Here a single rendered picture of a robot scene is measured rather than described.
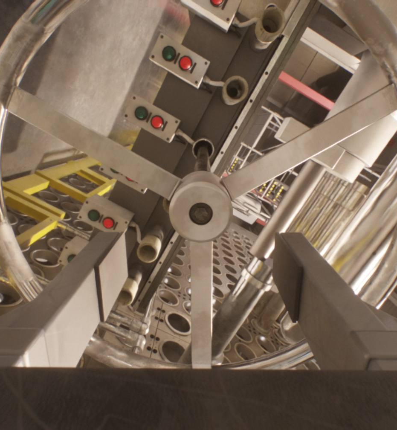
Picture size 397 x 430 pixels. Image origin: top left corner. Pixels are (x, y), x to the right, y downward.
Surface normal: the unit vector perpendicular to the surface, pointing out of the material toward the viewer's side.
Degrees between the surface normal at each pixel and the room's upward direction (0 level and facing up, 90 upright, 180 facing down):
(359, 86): 149
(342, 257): 139
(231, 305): 130
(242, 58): 90
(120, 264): 29
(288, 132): 90
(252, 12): 90
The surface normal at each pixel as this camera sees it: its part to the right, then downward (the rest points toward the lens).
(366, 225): -0.67, -0.16
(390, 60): -0.58, 0.61
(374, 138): 0.11, 0.35
